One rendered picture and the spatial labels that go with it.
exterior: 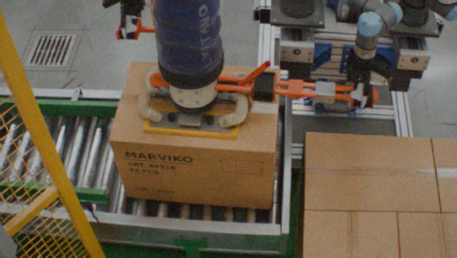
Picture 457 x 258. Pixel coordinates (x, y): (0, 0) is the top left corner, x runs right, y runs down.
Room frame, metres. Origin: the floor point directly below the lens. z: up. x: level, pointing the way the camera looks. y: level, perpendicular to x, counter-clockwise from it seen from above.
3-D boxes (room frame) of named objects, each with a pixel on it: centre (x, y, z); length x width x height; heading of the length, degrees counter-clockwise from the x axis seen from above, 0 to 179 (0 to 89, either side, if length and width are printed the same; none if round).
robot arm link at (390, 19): (1.43, -0.50, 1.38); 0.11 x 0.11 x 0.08; 41
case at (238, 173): (1.43, 0.13, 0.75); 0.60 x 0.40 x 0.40; 83
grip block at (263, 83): (1.39, -0.11, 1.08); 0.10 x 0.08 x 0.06; 172
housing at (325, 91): (1.36, -0.32, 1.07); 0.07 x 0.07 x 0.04; 82
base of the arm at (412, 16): (1.82, -0.77, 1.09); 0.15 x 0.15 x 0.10
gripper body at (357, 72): (1.35, -0.43, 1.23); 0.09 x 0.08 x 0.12; 83
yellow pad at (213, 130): (1.33, 0.15, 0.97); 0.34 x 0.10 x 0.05; 82
